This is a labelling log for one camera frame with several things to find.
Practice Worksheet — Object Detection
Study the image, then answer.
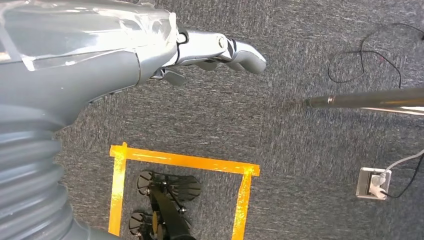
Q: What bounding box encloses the steel workbench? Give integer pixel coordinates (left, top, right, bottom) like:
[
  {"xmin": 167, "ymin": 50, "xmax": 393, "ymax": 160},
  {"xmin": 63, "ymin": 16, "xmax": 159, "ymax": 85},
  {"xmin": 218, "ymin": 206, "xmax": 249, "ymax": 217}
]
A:
[{"xmin": 304, "ymin": 87, "xmax": 424, "ymax": 117}]

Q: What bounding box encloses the yellow floor tape square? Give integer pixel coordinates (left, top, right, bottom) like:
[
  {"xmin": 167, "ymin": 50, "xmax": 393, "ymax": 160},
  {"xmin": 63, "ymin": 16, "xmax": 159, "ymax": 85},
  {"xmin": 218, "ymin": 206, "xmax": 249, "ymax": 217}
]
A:
[{"xmin": 107, "ymin": 141, "xmax": 262, "ymax": 240}]

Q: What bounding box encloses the black robot foot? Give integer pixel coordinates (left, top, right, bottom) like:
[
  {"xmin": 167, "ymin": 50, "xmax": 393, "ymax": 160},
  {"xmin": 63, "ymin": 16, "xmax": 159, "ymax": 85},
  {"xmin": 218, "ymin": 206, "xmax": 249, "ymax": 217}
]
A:
[{"xmin": 128, "ymin": 169, "xmax": 203, "ymax": 240}]

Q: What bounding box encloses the steel floor socket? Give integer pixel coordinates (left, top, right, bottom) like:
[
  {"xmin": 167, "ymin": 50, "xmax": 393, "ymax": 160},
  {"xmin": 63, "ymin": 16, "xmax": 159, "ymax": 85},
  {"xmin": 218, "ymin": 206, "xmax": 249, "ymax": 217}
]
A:
[{"xmin": 355, "ymin": 166, "xmax": 393, "ymax": 201}]

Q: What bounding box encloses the black floor cable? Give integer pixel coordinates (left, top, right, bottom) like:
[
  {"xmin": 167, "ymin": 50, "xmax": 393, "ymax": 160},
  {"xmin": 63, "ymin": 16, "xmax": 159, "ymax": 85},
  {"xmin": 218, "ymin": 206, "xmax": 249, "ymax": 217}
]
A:
[{"xmin": 327, "ymin": 22, "xmax": 424, "ymax": 90}]

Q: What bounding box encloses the white plug cable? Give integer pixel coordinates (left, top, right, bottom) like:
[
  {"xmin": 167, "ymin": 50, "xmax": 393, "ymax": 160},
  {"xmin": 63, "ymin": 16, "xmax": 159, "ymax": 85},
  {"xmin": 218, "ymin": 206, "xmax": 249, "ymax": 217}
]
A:
[{"xmin": 368, "ymin": 148, "xmax": 424, "ymax": 199}]

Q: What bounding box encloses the thin black cable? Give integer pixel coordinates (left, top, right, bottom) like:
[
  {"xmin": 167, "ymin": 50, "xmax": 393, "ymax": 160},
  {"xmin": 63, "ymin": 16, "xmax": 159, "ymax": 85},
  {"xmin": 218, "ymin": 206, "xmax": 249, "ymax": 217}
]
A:
[{"xmin": 380, "ymin": 152, "xmax": 424, "ymax": 200}]

